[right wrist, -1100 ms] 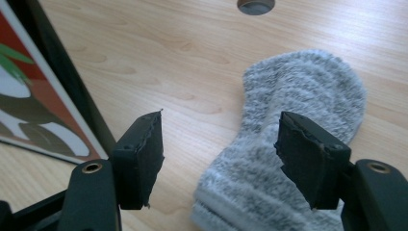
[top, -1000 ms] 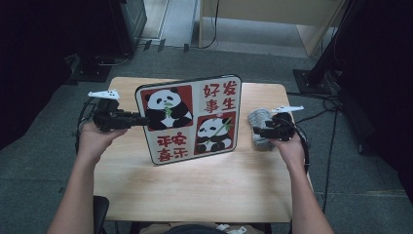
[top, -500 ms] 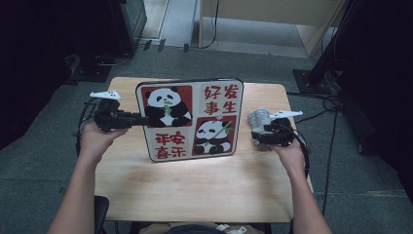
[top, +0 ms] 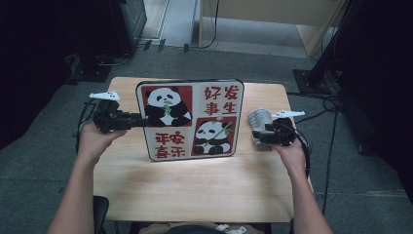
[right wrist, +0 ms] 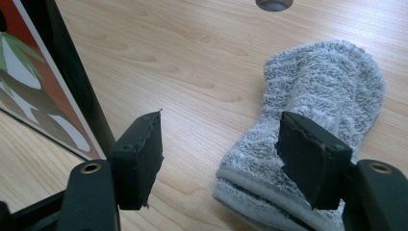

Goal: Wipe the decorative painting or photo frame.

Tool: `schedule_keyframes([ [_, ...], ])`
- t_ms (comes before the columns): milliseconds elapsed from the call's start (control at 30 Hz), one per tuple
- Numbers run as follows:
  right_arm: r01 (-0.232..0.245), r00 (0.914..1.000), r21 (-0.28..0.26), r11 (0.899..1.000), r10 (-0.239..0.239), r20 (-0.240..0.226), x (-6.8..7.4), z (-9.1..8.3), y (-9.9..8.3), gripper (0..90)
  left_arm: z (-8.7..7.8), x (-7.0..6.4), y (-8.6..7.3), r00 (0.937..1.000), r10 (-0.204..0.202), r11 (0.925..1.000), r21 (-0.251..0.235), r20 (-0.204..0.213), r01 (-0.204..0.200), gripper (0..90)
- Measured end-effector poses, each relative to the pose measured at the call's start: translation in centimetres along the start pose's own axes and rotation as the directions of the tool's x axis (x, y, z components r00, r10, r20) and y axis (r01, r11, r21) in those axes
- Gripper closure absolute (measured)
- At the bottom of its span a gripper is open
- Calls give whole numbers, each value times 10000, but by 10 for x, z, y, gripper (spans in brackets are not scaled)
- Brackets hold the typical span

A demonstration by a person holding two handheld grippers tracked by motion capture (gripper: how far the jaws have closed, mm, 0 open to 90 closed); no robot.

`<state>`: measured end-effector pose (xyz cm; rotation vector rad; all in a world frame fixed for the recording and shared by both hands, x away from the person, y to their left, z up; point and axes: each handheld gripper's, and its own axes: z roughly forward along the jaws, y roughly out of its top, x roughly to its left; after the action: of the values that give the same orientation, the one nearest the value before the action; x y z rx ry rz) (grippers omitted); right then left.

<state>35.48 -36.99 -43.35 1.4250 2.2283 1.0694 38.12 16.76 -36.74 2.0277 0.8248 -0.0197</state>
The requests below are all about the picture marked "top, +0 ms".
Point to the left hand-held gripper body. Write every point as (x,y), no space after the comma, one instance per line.
(110,120)

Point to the black metal stand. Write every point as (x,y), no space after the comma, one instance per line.
(311,81)

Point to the panda picture board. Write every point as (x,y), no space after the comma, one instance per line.
(195,130)

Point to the person's right hand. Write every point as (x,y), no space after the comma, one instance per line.
(292,156)

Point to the black computer case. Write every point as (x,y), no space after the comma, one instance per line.
(130,22)

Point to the person's left hand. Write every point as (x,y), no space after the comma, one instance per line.
(92,143)

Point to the dark curtain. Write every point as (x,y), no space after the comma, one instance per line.
(383,81)
(29,65)

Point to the light wooden cabinet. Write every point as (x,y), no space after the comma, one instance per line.
(311,19)

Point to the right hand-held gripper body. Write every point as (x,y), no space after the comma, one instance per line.
(284,133)

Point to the grey fluffy cloth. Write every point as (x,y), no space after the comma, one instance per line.
(258,118)

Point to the person's lap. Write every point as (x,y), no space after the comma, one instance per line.
(191,229)

